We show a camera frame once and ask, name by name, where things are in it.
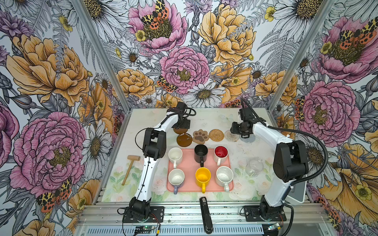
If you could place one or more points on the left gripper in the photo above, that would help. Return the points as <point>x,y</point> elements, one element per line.
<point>185,125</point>

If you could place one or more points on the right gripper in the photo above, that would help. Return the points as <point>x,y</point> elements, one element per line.
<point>234,129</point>

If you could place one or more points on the grey woven round coaster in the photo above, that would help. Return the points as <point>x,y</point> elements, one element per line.
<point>249,139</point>

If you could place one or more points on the white patterned round coaster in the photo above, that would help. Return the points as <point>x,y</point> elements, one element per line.
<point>231,137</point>

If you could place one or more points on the dark brown round coaster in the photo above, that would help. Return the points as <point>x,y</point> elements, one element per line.
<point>180,130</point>

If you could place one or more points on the cork round coaster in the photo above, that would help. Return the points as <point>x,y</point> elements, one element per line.
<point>216,135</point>

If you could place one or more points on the glossy brown round coaster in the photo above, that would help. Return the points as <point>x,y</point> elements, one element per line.
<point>184,140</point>

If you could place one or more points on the red interior white mug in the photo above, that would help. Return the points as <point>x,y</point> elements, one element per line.
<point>220,155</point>

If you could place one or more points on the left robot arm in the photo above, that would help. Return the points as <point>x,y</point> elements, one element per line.
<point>153,149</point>

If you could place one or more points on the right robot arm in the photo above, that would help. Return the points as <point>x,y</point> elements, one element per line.
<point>290,160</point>

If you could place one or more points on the paw shaped coaster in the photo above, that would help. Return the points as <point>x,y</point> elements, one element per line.
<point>200,137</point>

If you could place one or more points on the clear glass cup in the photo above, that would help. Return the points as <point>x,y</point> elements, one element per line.
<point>254,167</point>

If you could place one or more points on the black mug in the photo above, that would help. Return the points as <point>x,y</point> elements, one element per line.
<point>201,152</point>

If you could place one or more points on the pink tray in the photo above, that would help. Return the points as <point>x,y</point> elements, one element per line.
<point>189,176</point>

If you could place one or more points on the yellow mug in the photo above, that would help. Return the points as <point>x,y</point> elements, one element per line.
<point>202,177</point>

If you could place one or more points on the wooden mallet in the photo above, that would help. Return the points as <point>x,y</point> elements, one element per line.
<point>132,159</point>

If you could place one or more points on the black center bar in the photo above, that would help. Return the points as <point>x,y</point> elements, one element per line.
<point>206,217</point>

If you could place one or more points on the green circuit board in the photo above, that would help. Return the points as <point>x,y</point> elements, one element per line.
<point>144,230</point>

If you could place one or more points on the white mug purple handle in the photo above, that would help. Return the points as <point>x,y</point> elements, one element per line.
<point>176,178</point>

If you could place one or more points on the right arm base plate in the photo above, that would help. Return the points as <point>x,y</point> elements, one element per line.
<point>263,214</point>

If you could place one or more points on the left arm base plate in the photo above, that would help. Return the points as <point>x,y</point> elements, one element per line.
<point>154,214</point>

